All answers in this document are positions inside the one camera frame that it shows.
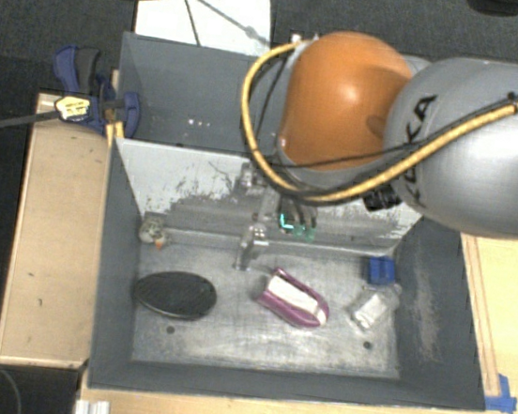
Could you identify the pale wood board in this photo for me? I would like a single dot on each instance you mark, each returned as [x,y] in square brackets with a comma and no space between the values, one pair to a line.
[55,245]

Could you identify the blue block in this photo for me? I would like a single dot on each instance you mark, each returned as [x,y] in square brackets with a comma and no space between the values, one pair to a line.
[380,270]

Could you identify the clear plastic bottle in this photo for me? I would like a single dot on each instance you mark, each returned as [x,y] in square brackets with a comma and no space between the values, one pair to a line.
[371,308]

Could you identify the purple and white toy shoe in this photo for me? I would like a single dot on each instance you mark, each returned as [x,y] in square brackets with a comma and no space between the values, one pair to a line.
[294,300]

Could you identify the grey toy animal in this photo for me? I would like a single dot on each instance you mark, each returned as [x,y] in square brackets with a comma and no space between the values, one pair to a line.
[151,232]

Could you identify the black oval disc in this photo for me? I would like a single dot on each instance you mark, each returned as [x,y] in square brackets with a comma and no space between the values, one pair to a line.
[175,294]

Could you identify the pale grey metal gripper finger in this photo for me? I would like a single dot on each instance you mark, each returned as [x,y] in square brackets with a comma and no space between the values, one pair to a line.
[259,239]
[244,256]

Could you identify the black cylinder on white bracket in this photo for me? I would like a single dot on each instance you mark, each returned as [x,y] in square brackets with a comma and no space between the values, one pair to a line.
[382,197]

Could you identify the grey metal bin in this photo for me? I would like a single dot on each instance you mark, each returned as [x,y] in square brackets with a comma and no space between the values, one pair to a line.
[269,345]

